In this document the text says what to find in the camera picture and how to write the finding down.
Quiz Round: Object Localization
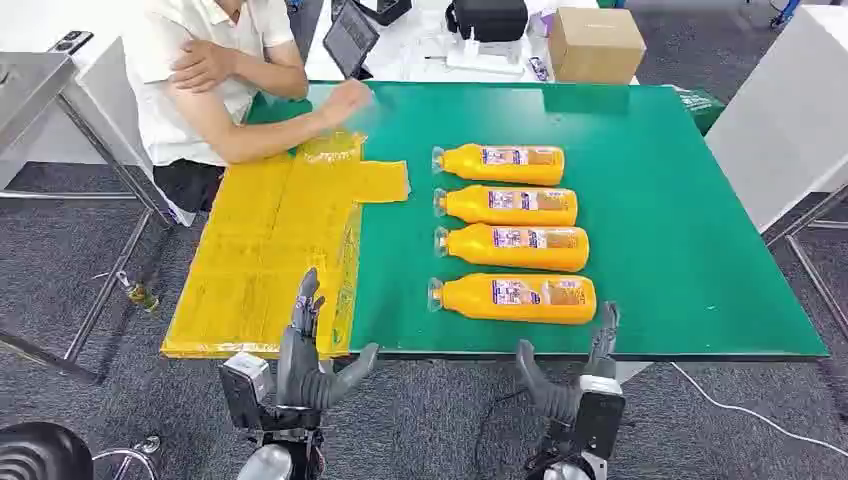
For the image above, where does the black ribbed round part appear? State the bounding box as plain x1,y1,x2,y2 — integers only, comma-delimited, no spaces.
0,421,95,480

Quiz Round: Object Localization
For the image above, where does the metal ring bracket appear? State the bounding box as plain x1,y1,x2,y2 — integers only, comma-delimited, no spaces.
92,435,162,480

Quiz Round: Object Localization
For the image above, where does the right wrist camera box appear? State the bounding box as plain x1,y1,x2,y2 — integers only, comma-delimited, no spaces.
574,374,627,460

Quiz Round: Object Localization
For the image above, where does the yellow sheet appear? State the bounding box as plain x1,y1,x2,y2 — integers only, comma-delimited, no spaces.
160,130,412,361

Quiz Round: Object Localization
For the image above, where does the black bag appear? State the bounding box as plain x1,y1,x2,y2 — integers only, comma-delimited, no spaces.
445,0,530,44

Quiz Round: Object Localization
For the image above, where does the white side table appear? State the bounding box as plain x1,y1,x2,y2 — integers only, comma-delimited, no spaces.
704,5,848,233

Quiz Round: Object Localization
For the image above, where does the person's right hand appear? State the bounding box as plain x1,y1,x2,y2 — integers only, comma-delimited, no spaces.
317,78,374,128

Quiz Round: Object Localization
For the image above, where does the white table leg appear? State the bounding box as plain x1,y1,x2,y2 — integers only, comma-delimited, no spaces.
614,360,655,387

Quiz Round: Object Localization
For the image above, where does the white cable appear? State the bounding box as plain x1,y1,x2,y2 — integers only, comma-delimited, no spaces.
669,362,848,458

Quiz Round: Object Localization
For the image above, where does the orange drink bottle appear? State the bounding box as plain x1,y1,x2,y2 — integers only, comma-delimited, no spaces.
433,223,591,274
431,142,566,187
433,184,580,228
427,272,598,327

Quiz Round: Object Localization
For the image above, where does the green mat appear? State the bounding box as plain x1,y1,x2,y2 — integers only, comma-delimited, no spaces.
248,80,831,362

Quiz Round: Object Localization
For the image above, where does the white desk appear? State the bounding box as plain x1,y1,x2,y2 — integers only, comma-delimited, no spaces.
304,0,641,86

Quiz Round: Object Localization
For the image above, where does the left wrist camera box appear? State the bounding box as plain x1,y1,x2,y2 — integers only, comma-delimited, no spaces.
218,352,274,431

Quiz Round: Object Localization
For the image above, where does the black smartphone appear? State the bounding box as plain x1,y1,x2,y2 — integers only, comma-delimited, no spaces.
47,29,95,56

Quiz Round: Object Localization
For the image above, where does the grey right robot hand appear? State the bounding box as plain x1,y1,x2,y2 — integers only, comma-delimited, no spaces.
515,301,622,425

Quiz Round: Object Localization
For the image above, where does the dark tablet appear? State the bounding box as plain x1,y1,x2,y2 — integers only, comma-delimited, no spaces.
322,0,382,81

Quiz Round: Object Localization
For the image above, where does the person's left hand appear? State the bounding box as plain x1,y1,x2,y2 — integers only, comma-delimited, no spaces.
170,38,238,94

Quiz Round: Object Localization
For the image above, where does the steel table frame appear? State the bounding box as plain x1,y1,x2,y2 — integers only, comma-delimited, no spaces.
761,185,848,340

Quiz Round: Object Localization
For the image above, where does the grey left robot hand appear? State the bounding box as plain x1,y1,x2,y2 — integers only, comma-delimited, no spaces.
274,267,380,413

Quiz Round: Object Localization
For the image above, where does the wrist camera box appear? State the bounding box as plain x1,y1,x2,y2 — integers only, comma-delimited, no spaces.
218,352,274,431
574,374,627,460

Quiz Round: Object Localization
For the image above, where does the person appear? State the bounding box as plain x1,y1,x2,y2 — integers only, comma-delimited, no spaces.
122,0,376,213

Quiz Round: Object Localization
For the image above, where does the brown cardboard box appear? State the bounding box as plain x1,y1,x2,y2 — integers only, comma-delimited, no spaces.
547,6,647,86

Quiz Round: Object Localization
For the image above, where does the small glass bottle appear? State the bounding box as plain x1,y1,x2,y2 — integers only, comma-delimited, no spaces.
115,270,161,314

